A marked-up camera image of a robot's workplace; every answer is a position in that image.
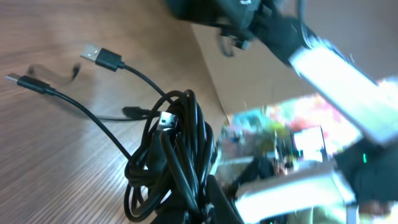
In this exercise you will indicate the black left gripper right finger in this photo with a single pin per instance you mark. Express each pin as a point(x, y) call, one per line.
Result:
point(218, 207)

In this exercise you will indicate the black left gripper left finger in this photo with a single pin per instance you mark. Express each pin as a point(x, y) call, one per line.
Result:
point(172, 211)

